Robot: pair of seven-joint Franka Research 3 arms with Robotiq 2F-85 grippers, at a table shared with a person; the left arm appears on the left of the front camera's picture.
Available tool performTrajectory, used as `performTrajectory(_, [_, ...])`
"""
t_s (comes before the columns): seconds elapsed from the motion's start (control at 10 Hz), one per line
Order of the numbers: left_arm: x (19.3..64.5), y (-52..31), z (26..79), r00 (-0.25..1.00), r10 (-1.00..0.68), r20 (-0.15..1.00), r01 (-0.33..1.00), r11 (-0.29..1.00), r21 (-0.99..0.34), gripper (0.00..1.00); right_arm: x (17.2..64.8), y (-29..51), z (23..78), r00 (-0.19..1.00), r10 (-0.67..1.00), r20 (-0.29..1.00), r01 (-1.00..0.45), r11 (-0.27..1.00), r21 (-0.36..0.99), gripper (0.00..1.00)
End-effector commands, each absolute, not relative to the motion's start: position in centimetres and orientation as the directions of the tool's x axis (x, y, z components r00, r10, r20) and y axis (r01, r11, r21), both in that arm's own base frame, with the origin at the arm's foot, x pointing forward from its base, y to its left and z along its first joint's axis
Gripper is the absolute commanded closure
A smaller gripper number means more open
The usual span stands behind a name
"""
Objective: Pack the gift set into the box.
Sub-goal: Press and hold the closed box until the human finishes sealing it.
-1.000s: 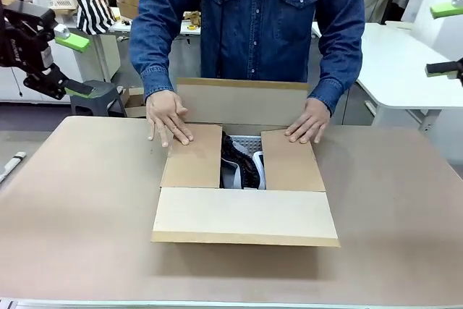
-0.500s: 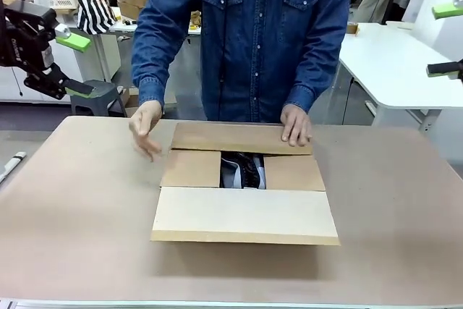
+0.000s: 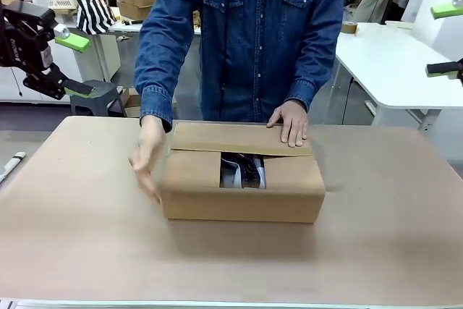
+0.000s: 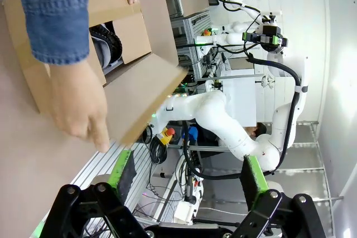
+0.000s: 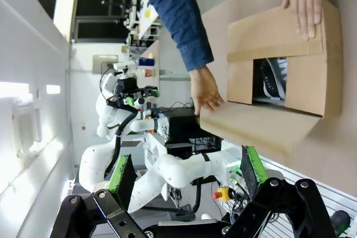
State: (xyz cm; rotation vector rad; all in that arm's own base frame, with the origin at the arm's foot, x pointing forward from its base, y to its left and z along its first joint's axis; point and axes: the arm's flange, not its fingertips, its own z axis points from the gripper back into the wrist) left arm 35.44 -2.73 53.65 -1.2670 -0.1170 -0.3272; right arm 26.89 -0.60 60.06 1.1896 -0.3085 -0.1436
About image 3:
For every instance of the person's right hand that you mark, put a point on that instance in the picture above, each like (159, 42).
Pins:
(150, 153)

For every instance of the person in denim shirt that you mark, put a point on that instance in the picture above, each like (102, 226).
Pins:
(253, 34)

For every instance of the grey step stool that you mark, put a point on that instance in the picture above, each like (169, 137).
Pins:
(101, 95)

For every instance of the person's right forearm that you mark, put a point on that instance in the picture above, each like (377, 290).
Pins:
(155, 99)

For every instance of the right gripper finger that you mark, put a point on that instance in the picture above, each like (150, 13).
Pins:
(446, 9)
(443, 69)

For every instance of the brown cardboard packing box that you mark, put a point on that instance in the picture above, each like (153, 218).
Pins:
(246, 204)

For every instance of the person's left forearm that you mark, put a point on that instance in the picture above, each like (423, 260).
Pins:
(311, 81)

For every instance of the black white striped bag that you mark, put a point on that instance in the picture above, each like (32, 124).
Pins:
(93, 8)

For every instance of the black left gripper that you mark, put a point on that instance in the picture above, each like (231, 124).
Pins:
(21, 34)

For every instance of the person's left hand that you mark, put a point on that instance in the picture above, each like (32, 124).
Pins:
(293, 124)

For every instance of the brown packing tape roll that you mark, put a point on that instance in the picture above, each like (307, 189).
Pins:
(349, 28)

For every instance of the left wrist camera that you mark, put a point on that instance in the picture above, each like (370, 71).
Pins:
(61, 31)

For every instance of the open cardboard box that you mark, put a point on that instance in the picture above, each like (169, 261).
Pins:
(135, 1)

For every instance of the white side table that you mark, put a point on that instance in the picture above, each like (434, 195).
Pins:
(390, 66)

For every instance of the white marker pen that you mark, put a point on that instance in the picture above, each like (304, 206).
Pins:
(12, 165)

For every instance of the cardboard pieces on floor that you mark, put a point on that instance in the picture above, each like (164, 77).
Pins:
(132, 102)

